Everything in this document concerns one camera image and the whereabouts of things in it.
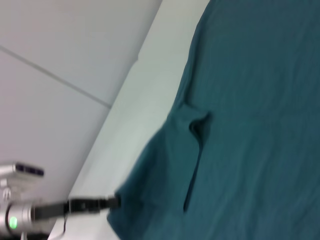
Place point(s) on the teal blue shirt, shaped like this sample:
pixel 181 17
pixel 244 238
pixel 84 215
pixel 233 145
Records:
pixel 237 125

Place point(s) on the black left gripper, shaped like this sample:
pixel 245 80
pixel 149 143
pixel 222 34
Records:
pixel 52 208

